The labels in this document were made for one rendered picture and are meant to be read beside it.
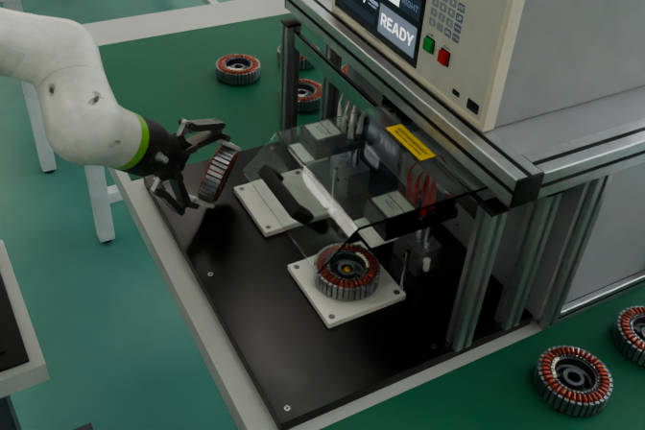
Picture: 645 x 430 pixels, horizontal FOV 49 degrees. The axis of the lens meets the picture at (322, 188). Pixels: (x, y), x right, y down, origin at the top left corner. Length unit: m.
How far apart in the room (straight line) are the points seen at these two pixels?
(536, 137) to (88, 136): 0.62
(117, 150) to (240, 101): 0.73
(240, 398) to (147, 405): 0.95
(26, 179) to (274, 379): 1.91
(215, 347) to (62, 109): 0.44
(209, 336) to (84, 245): 1.37
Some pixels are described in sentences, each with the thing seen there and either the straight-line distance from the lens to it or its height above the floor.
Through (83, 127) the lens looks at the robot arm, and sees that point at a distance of 1.02.
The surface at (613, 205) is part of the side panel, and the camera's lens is 1.18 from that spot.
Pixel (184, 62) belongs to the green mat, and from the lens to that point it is 1.92.
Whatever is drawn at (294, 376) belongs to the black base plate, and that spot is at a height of 0.77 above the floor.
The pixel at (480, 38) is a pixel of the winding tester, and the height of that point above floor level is 1.24.
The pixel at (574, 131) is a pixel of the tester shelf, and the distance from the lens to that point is 1.07.
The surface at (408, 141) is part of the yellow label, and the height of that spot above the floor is 1.07.
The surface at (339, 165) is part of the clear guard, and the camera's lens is 1.00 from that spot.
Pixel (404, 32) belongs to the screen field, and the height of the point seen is 1.17.
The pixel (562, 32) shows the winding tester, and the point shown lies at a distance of 1.03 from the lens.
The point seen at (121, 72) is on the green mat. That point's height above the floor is 0.75.
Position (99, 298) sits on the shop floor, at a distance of 2.32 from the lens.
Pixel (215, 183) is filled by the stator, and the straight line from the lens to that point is 1.30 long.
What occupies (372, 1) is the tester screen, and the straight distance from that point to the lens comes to 1.20.
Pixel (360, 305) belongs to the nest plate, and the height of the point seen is 0.78.
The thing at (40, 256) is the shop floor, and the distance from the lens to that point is 2.51.
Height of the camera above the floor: 1.65
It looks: 38 degrees down
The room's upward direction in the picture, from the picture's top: 4 degrees clockwise
